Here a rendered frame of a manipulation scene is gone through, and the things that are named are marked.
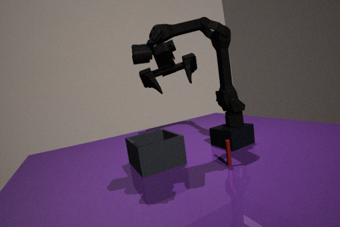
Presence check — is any dark red peg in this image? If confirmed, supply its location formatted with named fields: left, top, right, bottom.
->
left=225, top=140, right=232, bottom=166

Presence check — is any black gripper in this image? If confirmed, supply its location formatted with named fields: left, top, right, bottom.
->
left=139, top=53, right=198, bottom=94

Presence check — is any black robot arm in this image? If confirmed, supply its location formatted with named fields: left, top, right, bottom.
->
left=132, top=17, right=246, bottom=128

